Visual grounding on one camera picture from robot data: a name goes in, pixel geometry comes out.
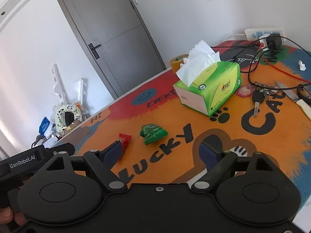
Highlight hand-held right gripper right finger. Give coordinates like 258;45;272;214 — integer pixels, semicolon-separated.
191;141;276;192

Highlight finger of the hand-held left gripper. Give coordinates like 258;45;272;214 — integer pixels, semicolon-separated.
45;143;75;154

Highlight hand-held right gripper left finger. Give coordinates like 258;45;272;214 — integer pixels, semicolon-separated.
45;140;127;193

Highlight red snack packet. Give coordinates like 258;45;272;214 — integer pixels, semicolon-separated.
118;133;132;152

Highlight dark green candy packet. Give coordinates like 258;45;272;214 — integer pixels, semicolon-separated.
139;124;169;145

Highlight person's left hand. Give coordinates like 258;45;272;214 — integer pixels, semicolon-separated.
0;207;27;226

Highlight black metal rack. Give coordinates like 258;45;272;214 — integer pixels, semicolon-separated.
31;133;59;148

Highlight blue plastic bag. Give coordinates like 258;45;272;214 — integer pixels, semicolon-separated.
39;117;50;136

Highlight colourful cat table mat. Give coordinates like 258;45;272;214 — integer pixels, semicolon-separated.
73;39;311;187

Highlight short white board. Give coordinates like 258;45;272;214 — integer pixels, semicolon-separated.
74;79;85;105

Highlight tall white board with holes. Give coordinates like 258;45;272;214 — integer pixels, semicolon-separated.
50;64;67;105

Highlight green tissue box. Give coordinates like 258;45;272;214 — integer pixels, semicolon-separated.
173;40;241;116

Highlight bunch of keys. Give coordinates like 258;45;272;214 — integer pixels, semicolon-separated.
251;83;283;118

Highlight yellow tape roll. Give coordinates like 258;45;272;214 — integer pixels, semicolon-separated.
169;54;190;73

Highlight grey door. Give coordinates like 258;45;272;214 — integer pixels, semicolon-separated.
56;0;167;100

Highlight white power strip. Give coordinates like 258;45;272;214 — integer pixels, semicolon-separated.
245;28;284;40

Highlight black charger adapter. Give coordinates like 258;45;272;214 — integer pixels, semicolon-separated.
266;36;283;49

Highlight panda print seat ring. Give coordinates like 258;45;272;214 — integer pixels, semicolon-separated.
55;104;82;131

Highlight pink keychain charm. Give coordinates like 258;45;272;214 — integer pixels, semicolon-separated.
237;85;252;99

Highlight black cable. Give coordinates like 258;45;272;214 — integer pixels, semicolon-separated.
210;37;311;88

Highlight black door handle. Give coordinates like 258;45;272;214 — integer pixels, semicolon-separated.
88;43;101;59

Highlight white-handled knife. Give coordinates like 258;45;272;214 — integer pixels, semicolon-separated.
275;81;311;121

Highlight red cable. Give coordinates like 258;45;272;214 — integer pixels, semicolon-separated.
259;45;311;83

